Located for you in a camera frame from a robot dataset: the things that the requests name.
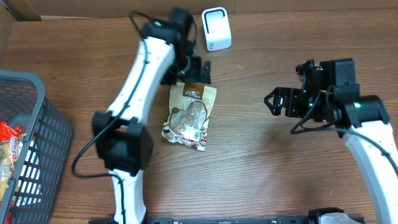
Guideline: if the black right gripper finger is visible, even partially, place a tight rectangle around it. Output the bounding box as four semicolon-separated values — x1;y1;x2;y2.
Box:
264;96;282;116
264;87;280;99

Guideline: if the brown Pantree snack pouch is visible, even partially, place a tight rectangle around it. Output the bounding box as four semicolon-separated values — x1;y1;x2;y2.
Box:
162;82;217;151

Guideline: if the orange biscuit packet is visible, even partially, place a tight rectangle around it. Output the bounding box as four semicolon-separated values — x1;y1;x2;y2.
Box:
1;121;26;205

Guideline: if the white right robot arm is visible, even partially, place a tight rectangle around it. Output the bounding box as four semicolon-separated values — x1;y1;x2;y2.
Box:
264;58;397;223

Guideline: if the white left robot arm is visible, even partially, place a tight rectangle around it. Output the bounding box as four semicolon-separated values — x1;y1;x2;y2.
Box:
92;7;211;223

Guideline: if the white barcode scanner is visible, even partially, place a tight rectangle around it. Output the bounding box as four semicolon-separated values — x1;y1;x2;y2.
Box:
201;7;232;52

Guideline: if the grey plastic shopping basket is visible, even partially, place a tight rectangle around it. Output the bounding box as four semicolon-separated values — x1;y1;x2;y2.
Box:
1;70;73;223

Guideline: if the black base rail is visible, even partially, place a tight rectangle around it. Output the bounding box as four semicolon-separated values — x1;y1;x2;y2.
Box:
88;215;364;224

